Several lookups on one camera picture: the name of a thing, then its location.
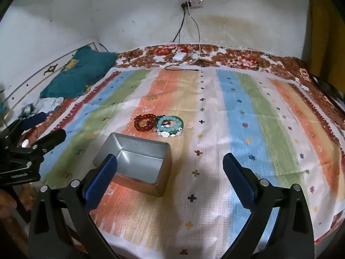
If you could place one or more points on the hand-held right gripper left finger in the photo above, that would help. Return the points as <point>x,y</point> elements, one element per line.
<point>101,183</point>

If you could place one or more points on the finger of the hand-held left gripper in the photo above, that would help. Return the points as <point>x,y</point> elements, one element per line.
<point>33,120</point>
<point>51,138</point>

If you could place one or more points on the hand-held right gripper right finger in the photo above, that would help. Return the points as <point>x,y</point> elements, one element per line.
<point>240,183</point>

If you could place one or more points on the silver metal tin box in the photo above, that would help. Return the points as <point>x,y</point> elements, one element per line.
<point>140,148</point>

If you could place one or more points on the green bangle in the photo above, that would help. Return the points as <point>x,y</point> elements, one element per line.
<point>181,126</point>

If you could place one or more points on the person's left hand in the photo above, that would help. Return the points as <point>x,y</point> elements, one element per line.
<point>6,203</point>

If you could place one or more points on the white crumpled cloth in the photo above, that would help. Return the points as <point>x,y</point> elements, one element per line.
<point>50,104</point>

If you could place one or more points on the teal pillow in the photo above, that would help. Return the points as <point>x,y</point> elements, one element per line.
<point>80,70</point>

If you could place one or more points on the striped colourful mat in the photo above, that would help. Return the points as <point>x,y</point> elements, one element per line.
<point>229,113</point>

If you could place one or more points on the white charger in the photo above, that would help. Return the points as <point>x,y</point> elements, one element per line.
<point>180,57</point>

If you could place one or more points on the yellow hanging cloth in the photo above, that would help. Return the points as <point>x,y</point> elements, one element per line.
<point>323,32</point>

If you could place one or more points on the white wall power strip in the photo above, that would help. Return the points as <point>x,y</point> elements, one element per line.
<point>195,3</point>

